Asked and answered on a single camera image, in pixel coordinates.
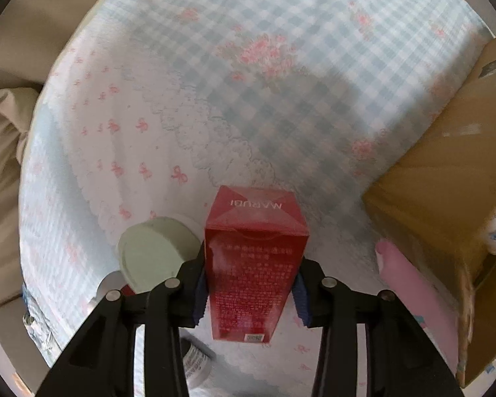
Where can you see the beige pillow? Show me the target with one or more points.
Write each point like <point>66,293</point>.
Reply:
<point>4,173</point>

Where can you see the pink packet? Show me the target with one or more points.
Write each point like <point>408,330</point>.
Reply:
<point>417,297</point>

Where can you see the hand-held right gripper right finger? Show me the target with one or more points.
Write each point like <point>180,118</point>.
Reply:
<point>302,302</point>

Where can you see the checkered floral bed sheet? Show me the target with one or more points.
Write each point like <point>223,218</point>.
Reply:
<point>239,103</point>

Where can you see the white labelled bottle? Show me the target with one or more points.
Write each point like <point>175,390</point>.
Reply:
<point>195,359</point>

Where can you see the pale green round jar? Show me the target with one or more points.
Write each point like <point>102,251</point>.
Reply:
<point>157,252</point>

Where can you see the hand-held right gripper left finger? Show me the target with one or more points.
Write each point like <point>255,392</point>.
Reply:
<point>199,302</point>

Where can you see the brown cardboard box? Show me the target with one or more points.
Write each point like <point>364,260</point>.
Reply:
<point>450,198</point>

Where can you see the red carton box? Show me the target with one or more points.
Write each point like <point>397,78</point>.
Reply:
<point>244,269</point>

